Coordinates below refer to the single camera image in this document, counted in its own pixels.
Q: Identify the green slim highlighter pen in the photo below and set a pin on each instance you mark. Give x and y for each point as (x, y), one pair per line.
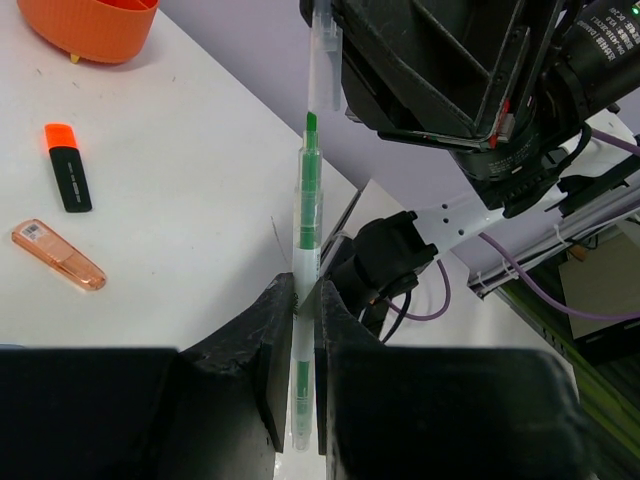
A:
(307, 240)

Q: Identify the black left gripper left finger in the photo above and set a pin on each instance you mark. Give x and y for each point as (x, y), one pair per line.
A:
(214, 411)

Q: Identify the orange and black highlighter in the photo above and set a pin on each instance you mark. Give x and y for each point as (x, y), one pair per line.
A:
(68, 168)

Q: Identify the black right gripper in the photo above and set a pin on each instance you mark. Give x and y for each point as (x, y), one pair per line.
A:
(449, 70)

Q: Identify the orange round organizer container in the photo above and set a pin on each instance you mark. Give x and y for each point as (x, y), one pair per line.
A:
(109, 32)

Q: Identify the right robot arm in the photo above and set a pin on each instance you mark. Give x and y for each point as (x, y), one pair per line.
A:
(591, 63)

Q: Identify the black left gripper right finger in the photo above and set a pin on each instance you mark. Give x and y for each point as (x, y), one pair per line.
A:
(386, 412)

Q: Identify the clear green pen cap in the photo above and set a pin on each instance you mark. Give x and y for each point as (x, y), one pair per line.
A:
(325, 63)

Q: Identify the orange translucent case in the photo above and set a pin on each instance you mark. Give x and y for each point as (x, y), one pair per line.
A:
(41, 241)

